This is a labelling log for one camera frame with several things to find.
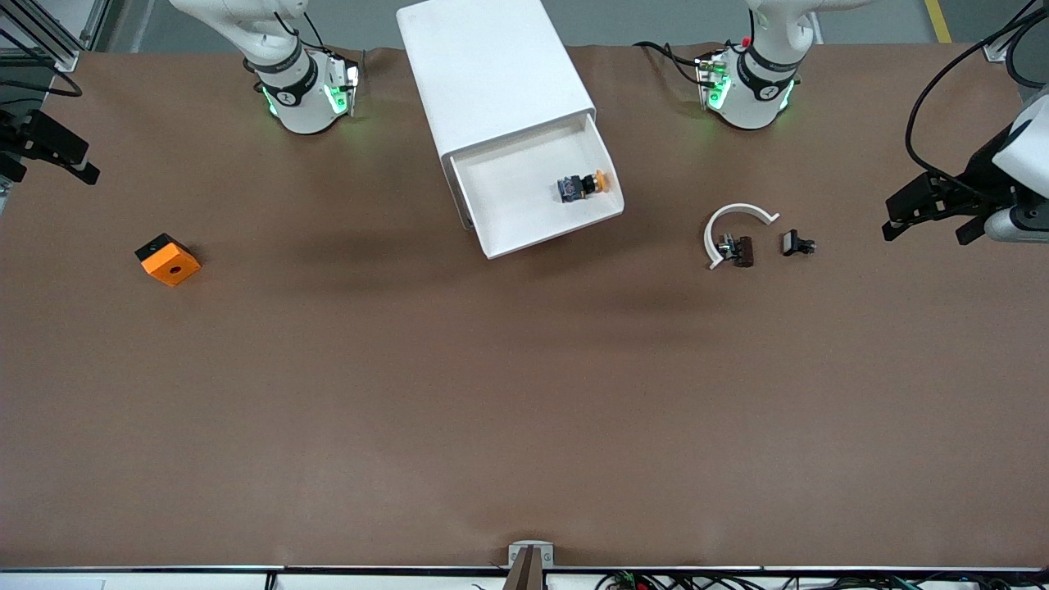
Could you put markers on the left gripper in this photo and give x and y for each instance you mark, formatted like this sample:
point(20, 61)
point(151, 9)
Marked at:
point(980, 173)

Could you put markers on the orange push button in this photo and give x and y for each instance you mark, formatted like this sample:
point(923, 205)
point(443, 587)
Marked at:
point(583, 185)

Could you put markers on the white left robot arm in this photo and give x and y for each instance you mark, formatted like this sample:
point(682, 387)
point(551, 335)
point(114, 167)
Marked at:
point(750, 102)

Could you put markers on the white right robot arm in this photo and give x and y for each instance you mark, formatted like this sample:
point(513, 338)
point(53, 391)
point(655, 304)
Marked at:
point(303, 106)

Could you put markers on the orange and black cube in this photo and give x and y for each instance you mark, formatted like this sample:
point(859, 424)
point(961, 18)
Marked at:
point(172, 266)

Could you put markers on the white curved pipe clamp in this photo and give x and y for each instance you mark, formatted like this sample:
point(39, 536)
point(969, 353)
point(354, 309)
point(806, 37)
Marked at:
point(742, 207)

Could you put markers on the brown cylinder part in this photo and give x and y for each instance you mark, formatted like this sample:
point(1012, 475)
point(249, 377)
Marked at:
point(744, 251)

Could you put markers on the chrome metal fitting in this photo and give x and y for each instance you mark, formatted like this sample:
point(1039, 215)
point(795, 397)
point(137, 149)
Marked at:
point(726, 246)

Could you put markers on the brown table cover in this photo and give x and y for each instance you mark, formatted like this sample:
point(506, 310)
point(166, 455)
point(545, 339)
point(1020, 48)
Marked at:
point(524, 410)

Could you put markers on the aluminium frame post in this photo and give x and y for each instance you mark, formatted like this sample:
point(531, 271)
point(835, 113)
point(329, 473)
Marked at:
point(65, 59)
point(996, 52)

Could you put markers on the small black switch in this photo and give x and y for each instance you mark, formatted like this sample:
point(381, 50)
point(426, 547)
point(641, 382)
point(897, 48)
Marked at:
point(792, 242)

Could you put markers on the grey metal bracket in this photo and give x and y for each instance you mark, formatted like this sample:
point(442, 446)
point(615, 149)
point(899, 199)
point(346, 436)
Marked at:
point(514, 555)

